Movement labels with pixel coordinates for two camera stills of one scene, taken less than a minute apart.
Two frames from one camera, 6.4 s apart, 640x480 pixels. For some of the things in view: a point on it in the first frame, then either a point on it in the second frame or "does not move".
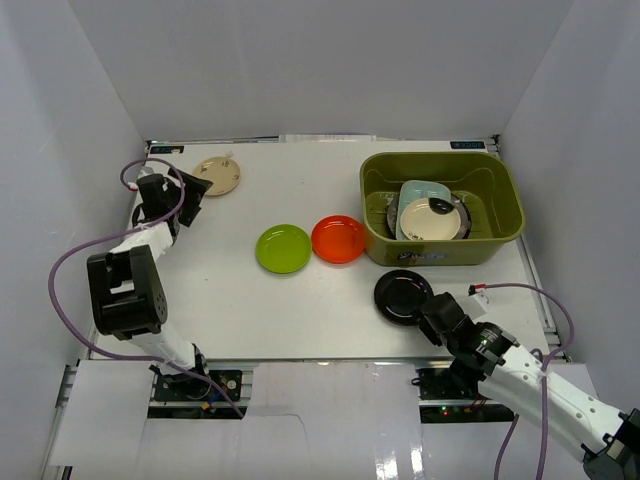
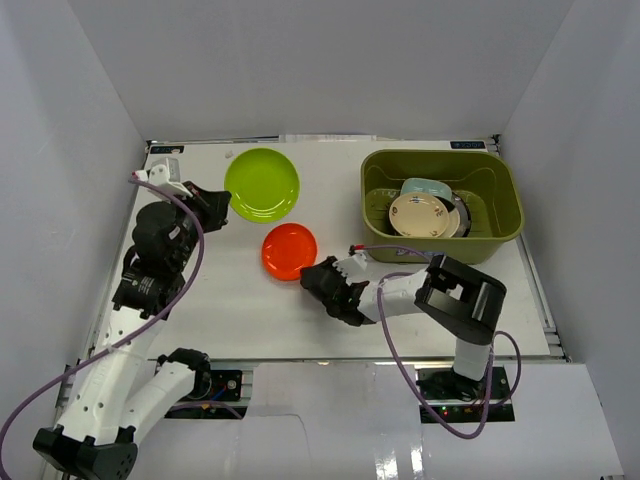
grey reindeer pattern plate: x=458 y=202 does not move
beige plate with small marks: x=222 y=172 to x=418 y=215
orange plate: x=337 y=239 to x=286 y=249
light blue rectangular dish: x=412 y=190 does not move
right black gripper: x=429 y=330 to x=328 y=263
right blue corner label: x=467 y=145 does not move
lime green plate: x=283 y=248 to x=263 y=184
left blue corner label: x=166 y=149 does not move
